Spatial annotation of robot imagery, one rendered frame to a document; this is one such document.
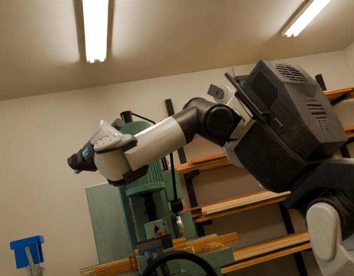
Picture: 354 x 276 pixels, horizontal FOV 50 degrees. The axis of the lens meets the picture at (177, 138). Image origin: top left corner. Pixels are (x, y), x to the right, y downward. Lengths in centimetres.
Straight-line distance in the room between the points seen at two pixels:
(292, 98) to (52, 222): 329
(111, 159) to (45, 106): 331
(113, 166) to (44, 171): 311
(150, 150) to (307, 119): 42
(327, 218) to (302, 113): 27
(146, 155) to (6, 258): 322
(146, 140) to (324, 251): 54
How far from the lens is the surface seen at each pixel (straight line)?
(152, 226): 161
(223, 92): 125
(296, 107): 104
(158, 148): 99
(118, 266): 165
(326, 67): 534
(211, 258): 154
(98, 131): 121
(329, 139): 108
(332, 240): 104
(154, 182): 160
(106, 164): 102
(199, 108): 102
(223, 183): 426
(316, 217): 105
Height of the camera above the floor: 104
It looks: 12 degrees up
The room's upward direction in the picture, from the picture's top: 14 degrees counter-clockwise
